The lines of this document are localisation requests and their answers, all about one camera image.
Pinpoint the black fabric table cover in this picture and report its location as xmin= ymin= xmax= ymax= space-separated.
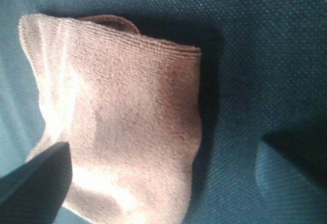
xmin=1 ymin=0 xmax=326 ymax=223

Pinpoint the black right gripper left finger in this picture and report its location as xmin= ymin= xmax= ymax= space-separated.
xmin=1 ymin=142 xmax=72 ymax=223

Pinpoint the pink terry towel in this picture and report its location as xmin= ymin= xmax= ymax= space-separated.
xmin=18 ymin=14 xmax=201 ymax=223

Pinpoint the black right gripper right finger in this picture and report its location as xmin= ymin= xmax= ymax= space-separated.
xmin=255 ymin=142 xmax=326 ymax=223

